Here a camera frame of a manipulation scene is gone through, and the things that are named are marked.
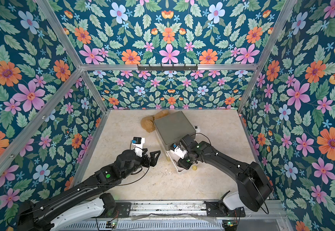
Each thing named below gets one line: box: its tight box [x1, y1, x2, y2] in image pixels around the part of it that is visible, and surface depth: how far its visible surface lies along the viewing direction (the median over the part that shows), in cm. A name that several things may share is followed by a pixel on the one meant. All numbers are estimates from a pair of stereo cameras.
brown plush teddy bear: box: [140, 109, 170, 133], surface depth 100 cm
